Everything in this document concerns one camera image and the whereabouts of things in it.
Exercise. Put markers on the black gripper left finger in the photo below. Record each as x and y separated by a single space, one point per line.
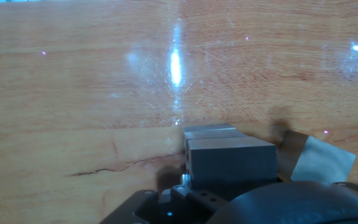
204 197

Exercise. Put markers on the varnished wooden board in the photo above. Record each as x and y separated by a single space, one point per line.
73 77

